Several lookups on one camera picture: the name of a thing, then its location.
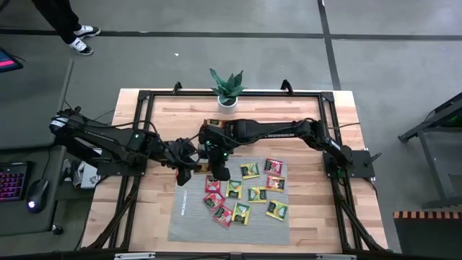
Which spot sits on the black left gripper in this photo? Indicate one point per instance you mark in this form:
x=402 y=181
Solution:
x=180 y=153

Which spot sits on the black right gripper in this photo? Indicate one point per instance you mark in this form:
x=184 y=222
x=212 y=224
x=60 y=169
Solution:
x=217 y=153

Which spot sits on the red tea sachet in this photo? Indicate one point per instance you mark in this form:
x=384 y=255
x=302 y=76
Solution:
x=212 y=184
x=214 y=201
x=273 y=167
x=223 y=216

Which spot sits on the orange mango tea sachet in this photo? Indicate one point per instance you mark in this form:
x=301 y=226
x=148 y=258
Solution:
x=203 y=168
x=275 y=183
x=214 y=123

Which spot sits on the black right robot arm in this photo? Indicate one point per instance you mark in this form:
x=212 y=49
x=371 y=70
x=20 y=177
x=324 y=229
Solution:
x=274 y=130

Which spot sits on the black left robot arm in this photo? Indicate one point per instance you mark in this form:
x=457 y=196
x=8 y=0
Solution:
x=108 y=137

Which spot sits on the green yellow lemon tea sachet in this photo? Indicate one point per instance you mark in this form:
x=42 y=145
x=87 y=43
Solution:
x=234 y=189
x=257 y=194
x=277 y=210
x=241 y=213
x=250 y=170

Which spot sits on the brown wooden tray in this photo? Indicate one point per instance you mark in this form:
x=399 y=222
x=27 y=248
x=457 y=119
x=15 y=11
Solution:
x=205 y=124

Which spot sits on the grey woven placemat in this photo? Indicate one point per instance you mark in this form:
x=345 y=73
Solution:
x=195 y=227

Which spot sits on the snake plant in white pot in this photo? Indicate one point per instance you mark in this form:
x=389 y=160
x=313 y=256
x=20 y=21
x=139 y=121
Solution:
x=227 y=90

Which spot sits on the white cardboard box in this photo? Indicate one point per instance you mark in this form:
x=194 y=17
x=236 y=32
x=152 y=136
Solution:
x=90 y=178

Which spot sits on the black caster wheel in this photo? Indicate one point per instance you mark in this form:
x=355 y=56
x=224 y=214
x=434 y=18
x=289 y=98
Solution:
x=56 y=229

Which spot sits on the black computer mouse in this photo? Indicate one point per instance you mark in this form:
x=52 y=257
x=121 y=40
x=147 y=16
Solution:
x=38 y=196

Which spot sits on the black clamp lever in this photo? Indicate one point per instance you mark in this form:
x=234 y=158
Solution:
x=373 y=158

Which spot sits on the grey side desk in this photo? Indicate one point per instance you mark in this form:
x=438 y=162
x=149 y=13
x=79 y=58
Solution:
x=32 y=101

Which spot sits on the backlit keyboard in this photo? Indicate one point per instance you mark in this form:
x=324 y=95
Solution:
x=12 y=180

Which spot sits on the person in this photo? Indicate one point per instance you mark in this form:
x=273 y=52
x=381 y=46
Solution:
x=61 y=18

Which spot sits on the tablet screen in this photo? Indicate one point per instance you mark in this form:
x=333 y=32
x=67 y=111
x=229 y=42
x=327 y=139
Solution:
x=9 y=61

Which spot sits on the black metal stand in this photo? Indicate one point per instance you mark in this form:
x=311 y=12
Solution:
x=429 y=126

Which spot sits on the orange black striped panel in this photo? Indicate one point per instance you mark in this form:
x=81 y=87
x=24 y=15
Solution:
x=426 y=238

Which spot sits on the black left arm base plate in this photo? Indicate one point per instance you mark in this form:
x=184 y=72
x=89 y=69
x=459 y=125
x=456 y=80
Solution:
x=108 y=169

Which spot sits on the black aluminium table frame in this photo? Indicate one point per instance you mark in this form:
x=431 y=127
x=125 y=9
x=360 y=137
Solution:
x=288 y=94

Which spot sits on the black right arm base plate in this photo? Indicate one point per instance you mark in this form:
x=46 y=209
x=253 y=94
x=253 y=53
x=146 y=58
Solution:
x=361 y=164

